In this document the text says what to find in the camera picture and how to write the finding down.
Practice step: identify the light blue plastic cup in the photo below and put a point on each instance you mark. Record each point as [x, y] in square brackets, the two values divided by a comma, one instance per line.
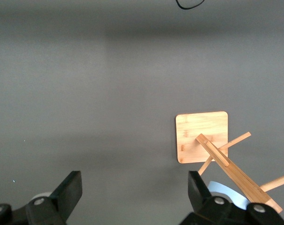
[224, 189]

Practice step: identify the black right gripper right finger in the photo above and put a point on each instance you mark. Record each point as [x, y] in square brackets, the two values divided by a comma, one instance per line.
[198, 194]

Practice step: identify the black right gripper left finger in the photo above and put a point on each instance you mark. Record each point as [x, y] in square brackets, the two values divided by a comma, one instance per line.
[62, 194]

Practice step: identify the wooden cup rack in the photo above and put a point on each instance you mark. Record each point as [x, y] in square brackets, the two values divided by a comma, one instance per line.
[198, 131]

